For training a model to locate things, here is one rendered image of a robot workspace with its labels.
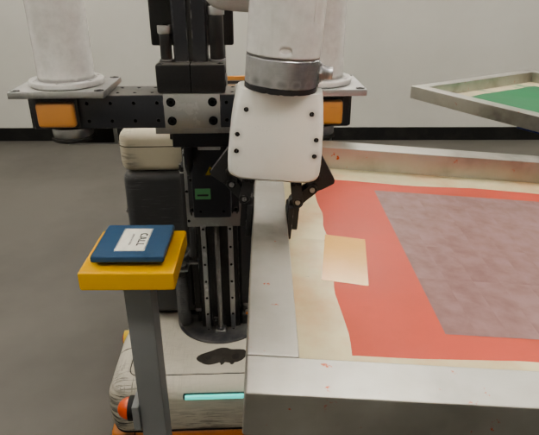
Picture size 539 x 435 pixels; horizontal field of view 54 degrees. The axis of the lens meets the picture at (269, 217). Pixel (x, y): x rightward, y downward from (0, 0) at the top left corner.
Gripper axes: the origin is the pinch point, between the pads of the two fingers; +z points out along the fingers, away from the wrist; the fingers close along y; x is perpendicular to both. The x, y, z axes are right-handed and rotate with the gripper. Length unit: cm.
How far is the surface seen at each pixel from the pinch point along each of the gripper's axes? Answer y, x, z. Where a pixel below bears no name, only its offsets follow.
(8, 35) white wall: 198, -380, 39
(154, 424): 15.6, -9.6, 44.0
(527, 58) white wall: -212, -380, 24
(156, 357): 15.1, -9.7, 30.0
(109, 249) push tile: 21.2, -8.7, 10.7
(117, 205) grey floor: 83, -242, 114
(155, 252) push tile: 14.7, -7.9, 10.2
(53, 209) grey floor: 120, -238, 117
